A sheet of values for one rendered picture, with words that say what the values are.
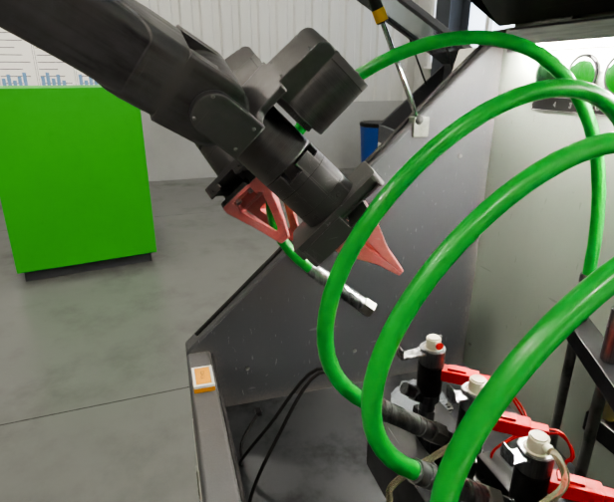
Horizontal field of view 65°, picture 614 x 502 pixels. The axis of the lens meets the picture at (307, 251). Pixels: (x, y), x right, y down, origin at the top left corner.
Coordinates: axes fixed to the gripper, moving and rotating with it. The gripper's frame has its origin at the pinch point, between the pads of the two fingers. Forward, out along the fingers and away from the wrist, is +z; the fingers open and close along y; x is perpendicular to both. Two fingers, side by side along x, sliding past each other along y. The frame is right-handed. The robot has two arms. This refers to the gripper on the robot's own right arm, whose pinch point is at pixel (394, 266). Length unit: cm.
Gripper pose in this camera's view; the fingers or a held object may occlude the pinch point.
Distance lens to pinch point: 48.7
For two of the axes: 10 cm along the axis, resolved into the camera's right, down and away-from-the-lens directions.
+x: -0.3, -3.4, 9.4
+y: 7.0, -6.8, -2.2
